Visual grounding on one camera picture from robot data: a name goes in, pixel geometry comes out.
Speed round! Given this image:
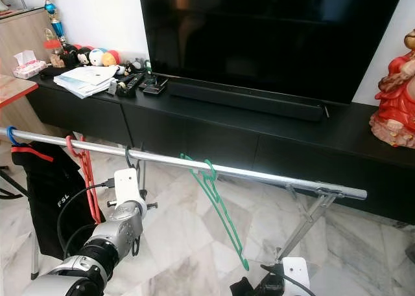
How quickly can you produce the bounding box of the black plastic hanger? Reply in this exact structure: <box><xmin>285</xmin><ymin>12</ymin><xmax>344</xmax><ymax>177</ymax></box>
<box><xmin>125</xmin><ymin>145</ymin><xmax>137</xmax><ymax>170</ymax></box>

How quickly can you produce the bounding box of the red plastic hanger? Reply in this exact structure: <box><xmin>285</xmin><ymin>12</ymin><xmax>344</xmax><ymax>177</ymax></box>
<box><xmin>65</xmin><ymin>135</ymin><xmax>104</xmax><ymax>225</ymax></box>

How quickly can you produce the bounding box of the red hanger with blue hook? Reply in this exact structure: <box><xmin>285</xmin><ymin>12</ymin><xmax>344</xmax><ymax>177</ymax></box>
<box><xmin>6</xmin><ymin>125</ymin><xmax>54</xmax><ymax>163</ymax></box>

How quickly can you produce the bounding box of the silver metal drying rack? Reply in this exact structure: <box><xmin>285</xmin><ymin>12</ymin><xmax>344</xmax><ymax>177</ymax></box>
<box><xmin>10</xmin><ymin>129</ymin><xmax>368</xmax><ymax>280</ymax></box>

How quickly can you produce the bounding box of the black TV console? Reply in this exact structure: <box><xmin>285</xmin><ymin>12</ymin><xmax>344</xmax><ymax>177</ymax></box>
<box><xmin>26</xmin><ymin>69</ymin><xmax>415</xmax><ymax>225</ymax></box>

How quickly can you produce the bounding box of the black soundbar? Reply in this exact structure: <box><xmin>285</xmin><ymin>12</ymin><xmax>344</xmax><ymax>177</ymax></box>
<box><xmin>165</xmin><ymin>76</ymin><xmax>331</xmax><ymax>122</ymax></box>

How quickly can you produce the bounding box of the black garment with white print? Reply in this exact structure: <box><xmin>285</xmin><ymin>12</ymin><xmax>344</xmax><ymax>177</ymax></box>
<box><xmin>11</xmin><ymin>142</ymin><xmax>104</xmax><ymax>261</ymax></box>

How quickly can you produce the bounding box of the red laughing Buddha statue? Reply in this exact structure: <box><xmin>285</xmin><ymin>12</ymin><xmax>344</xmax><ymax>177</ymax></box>
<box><xmin>370</xmin><ymin>29</ymin><xmax>415</xmax><ymax>149</ymax></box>

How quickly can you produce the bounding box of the small black box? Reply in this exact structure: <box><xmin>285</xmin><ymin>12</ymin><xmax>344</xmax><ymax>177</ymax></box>
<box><xmin>139</xmin><ymin>76</ymin><xmax>168</xmax><ymax>96</ymax></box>

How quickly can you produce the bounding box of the marble pattern folding table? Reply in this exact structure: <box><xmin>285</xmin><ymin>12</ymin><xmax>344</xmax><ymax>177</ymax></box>
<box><xmin>0</xmin><ymin>74</ymin><xmax>40</xmax><ymax>109</ymax></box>

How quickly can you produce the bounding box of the black remote control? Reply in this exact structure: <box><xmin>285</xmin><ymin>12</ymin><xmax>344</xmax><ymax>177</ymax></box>
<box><xmin>115</xmin><ymin>73</ymin><xmax>145</xmax><ymax>99</ymax></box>

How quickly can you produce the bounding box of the large black television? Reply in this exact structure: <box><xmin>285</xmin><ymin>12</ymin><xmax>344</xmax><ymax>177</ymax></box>
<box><xmin>138</xmin><ymin>0</ymin><xmax>408</xmax><ymax>106</ymax></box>

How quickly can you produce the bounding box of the small black toy figure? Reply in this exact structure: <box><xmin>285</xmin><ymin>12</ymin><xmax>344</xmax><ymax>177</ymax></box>
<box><xmin>122</xmin><ymin>61</ymin><xmax>140</xmax><ymax>78</ymax></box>

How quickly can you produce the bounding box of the pink tissue box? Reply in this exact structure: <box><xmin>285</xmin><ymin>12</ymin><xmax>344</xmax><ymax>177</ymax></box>
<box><xmin>13</xmin><ymin>50</ymin><xmax>47</xmax><ymax>78</ymax></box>

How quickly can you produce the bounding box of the stack of white papers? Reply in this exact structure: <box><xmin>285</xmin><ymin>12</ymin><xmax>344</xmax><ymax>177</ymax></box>
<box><xmin>53</xmin><ymin>65</ymin><xmax>119</xmax><ymax>99</ymax></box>

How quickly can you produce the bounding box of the orange and red plush toy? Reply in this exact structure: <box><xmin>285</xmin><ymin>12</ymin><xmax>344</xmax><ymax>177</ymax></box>
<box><xmin>102</xmin><ymin>49</ymin><xmax>122</xmax><ymax>67</ymax></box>

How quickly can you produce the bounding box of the light wooden cabinet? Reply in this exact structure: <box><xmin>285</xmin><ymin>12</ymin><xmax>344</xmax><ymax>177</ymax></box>
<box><xmin>0</xmin><ymin>10</ymin><xmax>54</xmax><ymax>138</ymax></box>

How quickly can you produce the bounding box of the white and blue plush toy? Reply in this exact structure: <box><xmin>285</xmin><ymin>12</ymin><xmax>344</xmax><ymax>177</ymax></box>
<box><xmin>89</xmin><ymin>48</ymin><xmax>106</xmax><ymax>67</ymax></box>

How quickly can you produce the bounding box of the black and white plush toy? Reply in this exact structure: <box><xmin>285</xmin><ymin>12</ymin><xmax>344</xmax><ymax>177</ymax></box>
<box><xmin>76</xmin><ymin>47</ymin><xmax>91</xmax><ymax>67</ymax></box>

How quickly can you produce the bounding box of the black round plush toy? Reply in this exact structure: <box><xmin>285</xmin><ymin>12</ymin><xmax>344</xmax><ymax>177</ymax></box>
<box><xmin>62</xmin><ymin>43</ymin><xmax>80</xmax><ymax>67</ymax></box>

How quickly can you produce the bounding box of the gold and blue trophy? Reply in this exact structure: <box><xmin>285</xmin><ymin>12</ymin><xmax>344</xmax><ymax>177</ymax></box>
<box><xmin>37</xmin><ymin>0</ymin><xmax>67</xmax><ymax>47</ymax></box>

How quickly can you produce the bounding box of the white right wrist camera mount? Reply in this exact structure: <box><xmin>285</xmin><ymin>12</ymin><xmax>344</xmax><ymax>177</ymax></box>
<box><xmin>281</xmin><ymin>257</ymin><xmax>311</xmax><ymax>296</ymax></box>

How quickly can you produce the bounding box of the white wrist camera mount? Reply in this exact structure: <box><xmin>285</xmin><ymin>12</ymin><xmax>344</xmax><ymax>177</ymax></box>
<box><xmin>281</xmin><ymin>257</ymin><xmax>311</xmax><ymax>296</ymax></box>
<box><xmin>114</xmin><ymin>168</ymin><xmax>142</xmax><ymax>205</ymax></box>

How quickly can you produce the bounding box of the green wire hanger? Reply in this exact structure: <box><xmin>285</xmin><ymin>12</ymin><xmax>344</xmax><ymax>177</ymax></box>
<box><xmin>180</xmin><ymin>154</ymin><xmax>250</xmax><ymax>272</ymax></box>

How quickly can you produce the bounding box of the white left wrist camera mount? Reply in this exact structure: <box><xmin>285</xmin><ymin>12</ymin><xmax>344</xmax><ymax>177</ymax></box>
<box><xmin>114</xmin><ymin>168</ymin><xmax>142</xmax><ymax>205</ymax></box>

